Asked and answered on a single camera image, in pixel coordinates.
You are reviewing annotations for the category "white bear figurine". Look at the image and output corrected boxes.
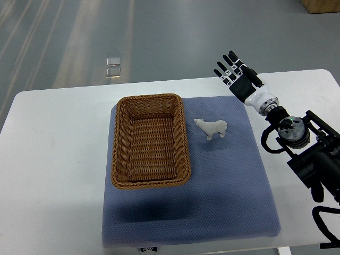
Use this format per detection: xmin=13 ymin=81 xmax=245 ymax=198
xmin=193 ymin=119 xmax=227 ymax=141

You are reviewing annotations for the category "wooden box corner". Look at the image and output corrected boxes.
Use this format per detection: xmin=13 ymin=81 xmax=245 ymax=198
xmin=300 ymin=0 xmax=339 ymax=14

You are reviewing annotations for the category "white table leg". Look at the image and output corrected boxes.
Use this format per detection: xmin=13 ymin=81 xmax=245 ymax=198
xmin=277 ymin=246 xmax=292 ymax=255

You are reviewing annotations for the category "brown wicker basket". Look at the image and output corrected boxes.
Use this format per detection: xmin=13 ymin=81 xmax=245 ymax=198
xmin=111 ymin=93 xmax=191 ymax=190

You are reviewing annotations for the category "upper metal floor plate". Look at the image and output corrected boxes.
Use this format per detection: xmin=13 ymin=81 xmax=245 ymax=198
xmin=106 ymin=57 xmax=120 ymax=66

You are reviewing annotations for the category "blue padded mat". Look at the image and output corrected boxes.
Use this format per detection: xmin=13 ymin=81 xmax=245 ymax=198
xmin=102 ymin=96 xmax=281 ymax=248

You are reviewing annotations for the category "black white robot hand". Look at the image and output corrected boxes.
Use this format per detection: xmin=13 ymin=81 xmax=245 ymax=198
xmin=214 ymin=51 xmax=279 ymax=116

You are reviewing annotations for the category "black cable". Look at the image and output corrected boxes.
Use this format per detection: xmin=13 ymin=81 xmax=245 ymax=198
xmin=311 ymin=206 xmax=340 ymax=250

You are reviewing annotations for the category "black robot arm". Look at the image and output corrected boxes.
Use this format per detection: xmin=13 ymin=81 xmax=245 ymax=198
xmin=260 ymin=106 xmax=339 ymax=202

